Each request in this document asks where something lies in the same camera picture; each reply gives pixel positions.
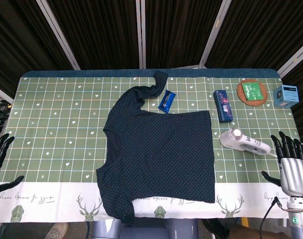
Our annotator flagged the brown shoe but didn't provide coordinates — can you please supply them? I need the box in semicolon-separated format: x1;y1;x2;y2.
44;222;69;239

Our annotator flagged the black shoe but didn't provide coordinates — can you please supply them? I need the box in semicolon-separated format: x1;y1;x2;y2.
202;219;231;239

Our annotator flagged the green flat packet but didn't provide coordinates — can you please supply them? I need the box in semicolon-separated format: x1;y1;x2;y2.
241;83;264;102

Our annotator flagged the navy polka dot t-shirt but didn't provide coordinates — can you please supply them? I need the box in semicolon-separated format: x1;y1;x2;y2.
96;71;216;225

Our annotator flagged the round wooden coaster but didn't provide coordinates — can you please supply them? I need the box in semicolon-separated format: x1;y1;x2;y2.
236;79;268;107

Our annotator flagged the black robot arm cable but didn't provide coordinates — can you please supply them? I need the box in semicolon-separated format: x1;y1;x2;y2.
259;198;282;239

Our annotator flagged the small light blue box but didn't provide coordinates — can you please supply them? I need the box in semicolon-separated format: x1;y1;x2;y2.
273;85;300;109

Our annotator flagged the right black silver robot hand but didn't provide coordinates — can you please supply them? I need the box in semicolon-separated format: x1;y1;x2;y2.
261;131;303;199

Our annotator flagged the dark brown pleated curtain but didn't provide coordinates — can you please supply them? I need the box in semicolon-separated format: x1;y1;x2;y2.
145;0;225;69
46;0;142;70
0;0;75;92
207;0;303;73

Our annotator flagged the green checkered tablecloth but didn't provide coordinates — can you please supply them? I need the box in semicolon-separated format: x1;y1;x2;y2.
0;76;303;223

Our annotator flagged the white partition post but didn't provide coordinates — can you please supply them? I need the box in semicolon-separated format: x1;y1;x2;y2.
135;0;147;70
36;0;81;71
277;45;303;78
0;83;14;104
199;0;233;68

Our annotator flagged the blue snack packet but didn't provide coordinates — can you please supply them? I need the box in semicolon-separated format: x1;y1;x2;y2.
157;89;176;114

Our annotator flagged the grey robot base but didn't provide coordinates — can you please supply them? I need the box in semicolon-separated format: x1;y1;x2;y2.
91;218;199;239

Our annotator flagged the white handheld garment steamer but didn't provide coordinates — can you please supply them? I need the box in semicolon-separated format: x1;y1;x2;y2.
218;127;272;156

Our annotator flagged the long dark blue box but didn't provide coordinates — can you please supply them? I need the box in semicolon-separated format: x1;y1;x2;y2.
213;89;234;123

